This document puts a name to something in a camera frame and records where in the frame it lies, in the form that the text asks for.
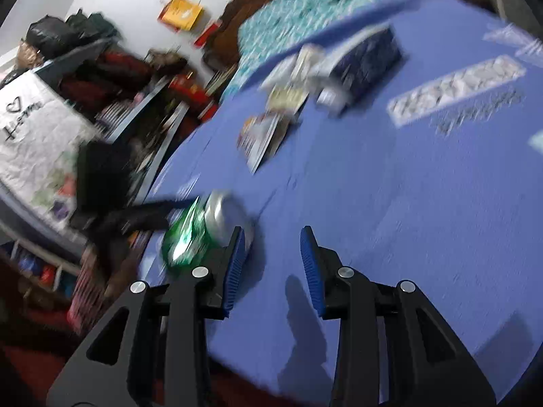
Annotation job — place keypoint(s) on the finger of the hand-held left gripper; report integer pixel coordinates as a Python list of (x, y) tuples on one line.
[(140, 222), (161, 207)]

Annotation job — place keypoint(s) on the yellow red wall calendar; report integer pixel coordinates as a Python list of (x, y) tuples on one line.
[(180, 12)]

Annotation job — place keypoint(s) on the white printed cloth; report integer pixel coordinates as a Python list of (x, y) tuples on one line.
[(38, 135)]

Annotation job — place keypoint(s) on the red folded clothes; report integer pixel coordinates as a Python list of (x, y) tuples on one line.
[(114, 68)]

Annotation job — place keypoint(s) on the green crushed can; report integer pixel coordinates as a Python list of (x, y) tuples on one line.
[(191, 233)]

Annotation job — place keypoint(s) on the dark bundled clothes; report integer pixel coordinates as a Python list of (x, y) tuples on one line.
[(51, 34)]

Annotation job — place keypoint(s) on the grey storage shelf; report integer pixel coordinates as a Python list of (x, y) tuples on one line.
[(140, 101)]

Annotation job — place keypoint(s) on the red box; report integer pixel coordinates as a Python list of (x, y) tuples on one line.
[(191, 89)]

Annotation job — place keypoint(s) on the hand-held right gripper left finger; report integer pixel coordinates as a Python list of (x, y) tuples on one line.
[(235, 271)]

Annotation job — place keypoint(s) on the teal patterned bed sheet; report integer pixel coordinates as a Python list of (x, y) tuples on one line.
[(297, 4)]

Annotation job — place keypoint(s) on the white tissue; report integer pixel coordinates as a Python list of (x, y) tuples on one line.
[(286, 99), (307, 61)]

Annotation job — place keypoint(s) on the small white bottle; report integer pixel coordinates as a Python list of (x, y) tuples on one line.
[(333, 99)]

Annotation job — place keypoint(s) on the box with yellow edge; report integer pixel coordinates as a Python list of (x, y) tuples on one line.
[(261, 135)]

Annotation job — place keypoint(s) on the carved wooden headboard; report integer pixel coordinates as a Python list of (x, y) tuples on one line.
[(237, 21)]

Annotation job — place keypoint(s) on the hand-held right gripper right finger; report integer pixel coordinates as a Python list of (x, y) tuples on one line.
[(309, 271)]

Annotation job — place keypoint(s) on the clear plastic bag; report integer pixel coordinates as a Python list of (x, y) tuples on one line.
[(278, 76)]

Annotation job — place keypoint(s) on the blue printed tablecloth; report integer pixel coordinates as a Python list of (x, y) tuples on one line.
[(382, 199)]

